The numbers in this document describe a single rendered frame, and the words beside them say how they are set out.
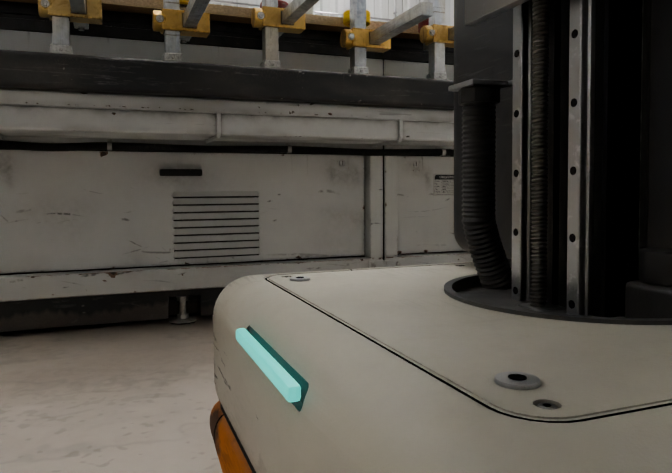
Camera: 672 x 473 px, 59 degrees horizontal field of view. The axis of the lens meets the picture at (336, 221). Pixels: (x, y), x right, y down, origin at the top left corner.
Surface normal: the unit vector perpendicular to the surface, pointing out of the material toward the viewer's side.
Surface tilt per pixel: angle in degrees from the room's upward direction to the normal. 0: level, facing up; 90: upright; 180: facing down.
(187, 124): 90
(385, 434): 51
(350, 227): 90
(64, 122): 90
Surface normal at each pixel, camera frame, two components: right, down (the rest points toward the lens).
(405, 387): -0.28, -0.95
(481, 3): -0.94, 0.03
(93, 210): 0.35, 0.01
